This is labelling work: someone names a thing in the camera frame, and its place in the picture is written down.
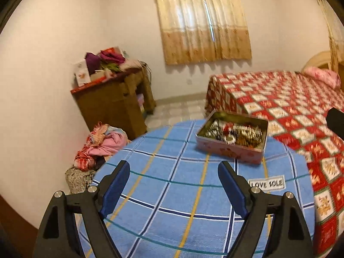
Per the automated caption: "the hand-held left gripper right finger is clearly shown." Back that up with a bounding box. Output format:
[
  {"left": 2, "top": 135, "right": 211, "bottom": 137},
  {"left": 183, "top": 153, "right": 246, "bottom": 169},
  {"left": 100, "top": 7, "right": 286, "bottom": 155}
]
[{"left": 218, "top": 161, "right": 315, "bottom": 258}]

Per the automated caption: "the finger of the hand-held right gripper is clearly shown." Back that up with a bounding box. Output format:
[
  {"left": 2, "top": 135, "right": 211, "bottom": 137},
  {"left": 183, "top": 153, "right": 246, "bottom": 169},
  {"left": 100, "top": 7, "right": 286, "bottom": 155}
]
[{"left": 326, "top": 107, "right": 344, "bottom": 141}]

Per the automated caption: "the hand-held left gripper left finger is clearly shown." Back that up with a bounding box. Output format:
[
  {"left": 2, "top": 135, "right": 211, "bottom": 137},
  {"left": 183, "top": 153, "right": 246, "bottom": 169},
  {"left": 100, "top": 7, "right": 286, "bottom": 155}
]
[{"left": 34, "top": 160, "right": 131, "bottom": 258}]

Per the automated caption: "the pink metal tin box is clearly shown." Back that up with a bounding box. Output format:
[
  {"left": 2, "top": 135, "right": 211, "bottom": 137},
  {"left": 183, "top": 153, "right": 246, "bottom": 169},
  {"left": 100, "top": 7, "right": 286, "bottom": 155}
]
[{"left": 195, "top": 110, "right": 269, "bottom": 165}]

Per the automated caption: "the grey patterned cloth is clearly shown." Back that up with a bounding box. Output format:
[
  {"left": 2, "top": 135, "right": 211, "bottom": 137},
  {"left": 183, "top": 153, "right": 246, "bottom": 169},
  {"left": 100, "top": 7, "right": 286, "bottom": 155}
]
[{"left": 65, "top": 167, "right": 94, "bottom": 194}]

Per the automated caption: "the pink and red clothes pile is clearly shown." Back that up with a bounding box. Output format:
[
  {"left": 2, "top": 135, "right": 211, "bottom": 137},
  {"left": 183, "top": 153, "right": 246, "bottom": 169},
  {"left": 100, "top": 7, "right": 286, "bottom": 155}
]
[{"left": 74, "top": 121, "right": 128, "bottom": 171}]

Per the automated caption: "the pink pillow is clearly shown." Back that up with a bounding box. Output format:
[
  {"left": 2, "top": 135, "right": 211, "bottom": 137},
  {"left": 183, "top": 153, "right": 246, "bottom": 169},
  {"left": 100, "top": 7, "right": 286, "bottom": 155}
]
[{"left": 303, "top": 67, "right": 341, "bottom": 89}]

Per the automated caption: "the blue plaid cloth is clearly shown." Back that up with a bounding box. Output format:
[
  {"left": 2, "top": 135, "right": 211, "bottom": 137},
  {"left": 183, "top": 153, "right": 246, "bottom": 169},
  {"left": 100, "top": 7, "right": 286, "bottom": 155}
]
[{"left": 78, "top": 120, "right": 316, "bottom": 258}]

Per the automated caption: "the bed with red patterned bedspread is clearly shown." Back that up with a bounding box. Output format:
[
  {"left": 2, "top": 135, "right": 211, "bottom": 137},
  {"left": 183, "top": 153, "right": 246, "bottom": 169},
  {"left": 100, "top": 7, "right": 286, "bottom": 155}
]
[{"left": 205, "top": 70, "right": 344, "bottom": 257}]

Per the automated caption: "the cream headboard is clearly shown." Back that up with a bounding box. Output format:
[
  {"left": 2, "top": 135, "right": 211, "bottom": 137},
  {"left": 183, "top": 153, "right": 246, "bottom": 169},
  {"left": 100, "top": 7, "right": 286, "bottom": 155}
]
[{"left": 301, "top": 51, "right": 334, "bottom": 73}]

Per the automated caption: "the wooden desk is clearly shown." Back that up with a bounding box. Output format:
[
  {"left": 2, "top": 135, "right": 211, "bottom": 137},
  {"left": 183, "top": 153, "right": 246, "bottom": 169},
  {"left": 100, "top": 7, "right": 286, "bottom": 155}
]
[{"left": 70, "top": 66, "right": 156, "bottom": 141}]

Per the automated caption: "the cream floral curtain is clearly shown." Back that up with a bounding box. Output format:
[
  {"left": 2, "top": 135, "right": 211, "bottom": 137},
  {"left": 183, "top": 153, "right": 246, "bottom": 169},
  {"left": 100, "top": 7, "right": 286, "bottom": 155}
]
[{"left": 316, "top": 0, "right": 344, "bottom": 70}]

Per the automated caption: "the stack of pastel folded cloths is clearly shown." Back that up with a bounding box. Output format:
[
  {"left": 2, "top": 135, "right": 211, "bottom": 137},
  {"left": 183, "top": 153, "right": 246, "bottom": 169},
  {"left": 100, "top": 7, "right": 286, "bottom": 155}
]
[{"left": 137, "top": 94, "right": 147, "bottom": 115}]

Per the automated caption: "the small white and red box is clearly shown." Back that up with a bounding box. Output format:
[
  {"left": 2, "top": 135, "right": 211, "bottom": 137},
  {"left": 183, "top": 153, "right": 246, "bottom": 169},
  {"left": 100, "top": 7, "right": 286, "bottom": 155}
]
[{"left": 90, "top": 70, "right": 108, "bottom": 82}]

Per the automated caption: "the white carton box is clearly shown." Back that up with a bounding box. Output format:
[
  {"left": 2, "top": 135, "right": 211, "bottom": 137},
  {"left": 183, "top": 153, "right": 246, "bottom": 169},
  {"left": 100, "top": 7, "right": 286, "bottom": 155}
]
[{"left": 72, "top": 60, "right": 91, "bottom": 87}]

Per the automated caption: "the pile of clothes on desk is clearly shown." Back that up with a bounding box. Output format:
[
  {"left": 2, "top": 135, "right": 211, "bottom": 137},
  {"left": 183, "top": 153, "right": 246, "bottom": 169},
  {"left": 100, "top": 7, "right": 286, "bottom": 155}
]
[{"left": 85, "top": 48, "right": 146, "bottom": 73}]

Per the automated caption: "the beige patterned curtain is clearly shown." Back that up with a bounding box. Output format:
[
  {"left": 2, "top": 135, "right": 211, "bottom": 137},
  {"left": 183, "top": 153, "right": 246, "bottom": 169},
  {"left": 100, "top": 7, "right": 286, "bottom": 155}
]
[{"left": 153, "top": 0, "right": 252, "bottom": 65}]

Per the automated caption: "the silver chain jewelry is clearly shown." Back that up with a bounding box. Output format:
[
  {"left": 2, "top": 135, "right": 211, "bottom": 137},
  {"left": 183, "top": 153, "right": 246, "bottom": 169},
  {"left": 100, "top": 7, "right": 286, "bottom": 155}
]
[{"left": 204, "top": 121, "right": 225, "bottom": 140}]

